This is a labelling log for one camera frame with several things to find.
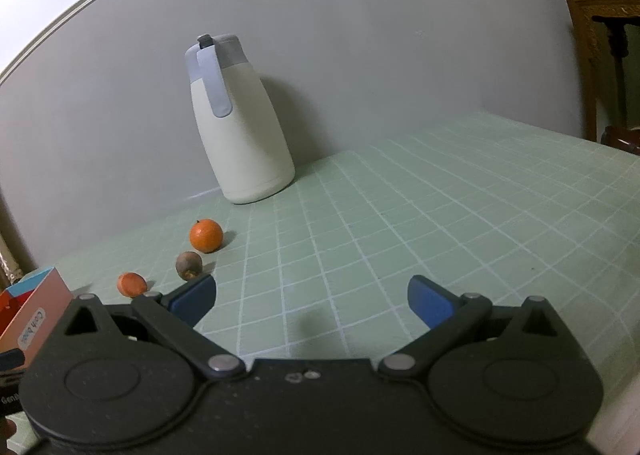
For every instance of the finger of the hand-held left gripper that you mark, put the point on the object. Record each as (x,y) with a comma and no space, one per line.
(10,360)

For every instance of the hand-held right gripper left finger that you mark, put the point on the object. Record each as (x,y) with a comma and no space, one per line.
(192,297)

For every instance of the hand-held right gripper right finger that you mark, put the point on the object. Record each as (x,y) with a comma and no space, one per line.
(430,300)

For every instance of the green checked tablecloth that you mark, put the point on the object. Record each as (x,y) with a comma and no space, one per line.
(450,235)

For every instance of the carved wooden furniture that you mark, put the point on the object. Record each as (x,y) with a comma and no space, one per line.
(600,35)

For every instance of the colourful cardboard box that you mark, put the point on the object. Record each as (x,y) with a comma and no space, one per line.
(40,310)

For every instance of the pinkish orange fruit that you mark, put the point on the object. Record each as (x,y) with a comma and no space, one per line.
(131,284)

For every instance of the golden curtain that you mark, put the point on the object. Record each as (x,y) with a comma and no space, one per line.
(7,260)

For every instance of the mandarin orange with stem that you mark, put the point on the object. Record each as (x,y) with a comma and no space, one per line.
(206,235)

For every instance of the round dark brown fruit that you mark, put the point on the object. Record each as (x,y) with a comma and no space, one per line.
(189,266)

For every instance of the cream thermos jug grey lid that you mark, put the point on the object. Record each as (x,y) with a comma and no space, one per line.
(240,135)

